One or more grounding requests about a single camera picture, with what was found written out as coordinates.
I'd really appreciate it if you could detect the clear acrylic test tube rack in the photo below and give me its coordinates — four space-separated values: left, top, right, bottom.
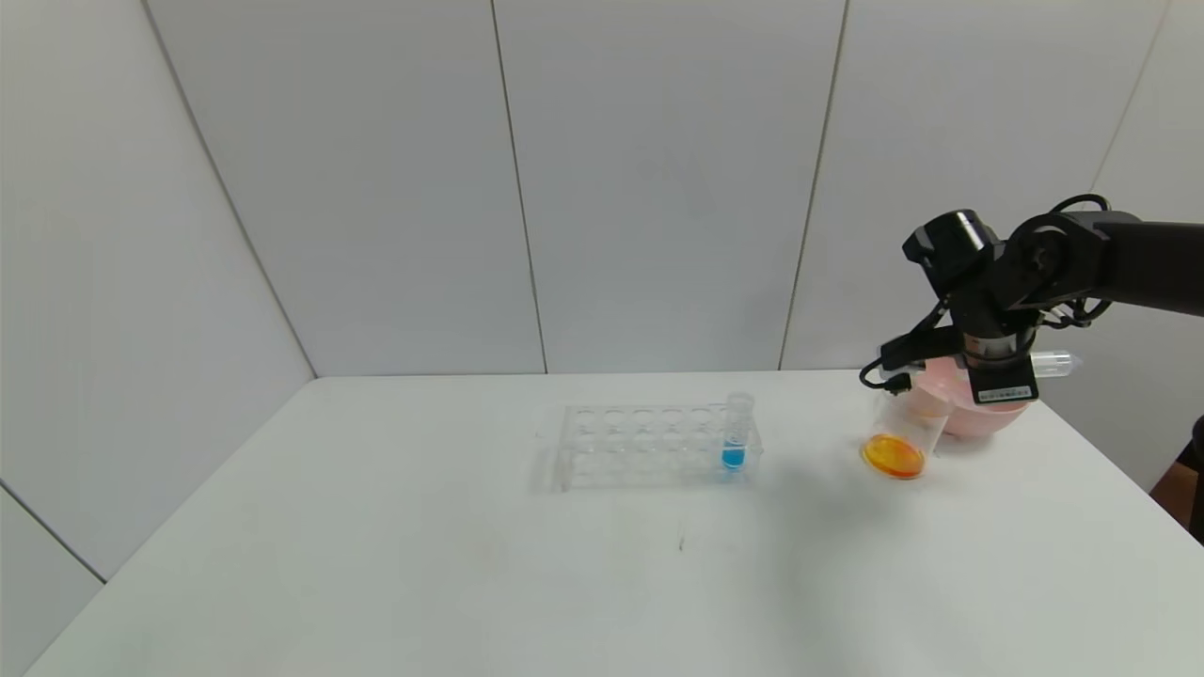
553 402 764 493

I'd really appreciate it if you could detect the test tube with blue pigment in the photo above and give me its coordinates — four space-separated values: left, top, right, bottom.
721 392 755 472

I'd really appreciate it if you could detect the clear plastic beaker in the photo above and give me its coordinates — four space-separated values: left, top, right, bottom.
861 377 953 481

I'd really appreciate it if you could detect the pink bowl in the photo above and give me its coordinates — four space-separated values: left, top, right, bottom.
903 357 1031 439

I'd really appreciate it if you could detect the black camera cable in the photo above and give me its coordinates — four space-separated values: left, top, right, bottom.
859 301 962 393

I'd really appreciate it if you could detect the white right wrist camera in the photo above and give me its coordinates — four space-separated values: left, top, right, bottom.
879 334 942 372

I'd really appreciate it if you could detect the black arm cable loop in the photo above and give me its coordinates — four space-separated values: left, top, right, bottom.
1039 194 1116 329

